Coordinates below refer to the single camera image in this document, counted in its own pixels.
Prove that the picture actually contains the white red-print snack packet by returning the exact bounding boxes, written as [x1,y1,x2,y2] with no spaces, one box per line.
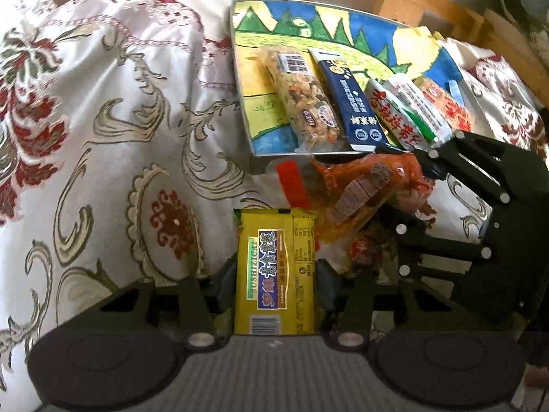
[366,78,419,152]

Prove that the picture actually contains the orange snack packet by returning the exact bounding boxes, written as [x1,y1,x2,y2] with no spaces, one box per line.
[274,152,436,245]

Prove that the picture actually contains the painted metal-edged tray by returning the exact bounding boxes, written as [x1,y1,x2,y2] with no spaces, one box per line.
[231,0,478,175]

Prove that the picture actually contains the light blue small packet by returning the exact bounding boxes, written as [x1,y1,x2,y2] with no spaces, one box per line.
[446,79,466,104]

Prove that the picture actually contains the red white snack packet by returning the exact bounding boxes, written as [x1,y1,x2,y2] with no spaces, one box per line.
[339,232,399,276]

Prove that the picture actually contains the yellow snack packet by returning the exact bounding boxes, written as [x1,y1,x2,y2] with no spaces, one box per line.
[233,207,319,335]

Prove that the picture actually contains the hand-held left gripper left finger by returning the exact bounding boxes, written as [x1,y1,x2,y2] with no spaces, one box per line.
[83,266,236,349]

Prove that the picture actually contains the clear nut bar packet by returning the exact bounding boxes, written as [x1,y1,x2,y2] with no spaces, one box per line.
[257,47,344,154]

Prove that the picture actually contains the wooden bed frame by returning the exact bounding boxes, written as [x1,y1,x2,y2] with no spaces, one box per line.
[26,0,549,92]

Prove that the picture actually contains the peach red-print snack packet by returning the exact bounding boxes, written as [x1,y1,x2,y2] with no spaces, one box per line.
[418,76,478,135]

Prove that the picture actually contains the navy blue snack packet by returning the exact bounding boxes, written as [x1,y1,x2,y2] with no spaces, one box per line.
[308,47,387,153]

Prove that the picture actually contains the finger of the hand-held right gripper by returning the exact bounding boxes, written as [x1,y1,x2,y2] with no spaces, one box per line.
[377,131,523,207]
[377,204,498,284]

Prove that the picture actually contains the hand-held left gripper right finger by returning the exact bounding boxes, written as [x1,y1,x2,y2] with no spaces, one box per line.
[316,262,477,349]

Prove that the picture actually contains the white green snack packet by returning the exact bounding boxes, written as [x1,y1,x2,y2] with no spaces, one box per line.
[383,73,454,147]

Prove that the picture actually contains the floral satin blanket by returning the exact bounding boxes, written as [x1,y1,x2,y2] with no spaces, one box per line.
[0,0,549,412]

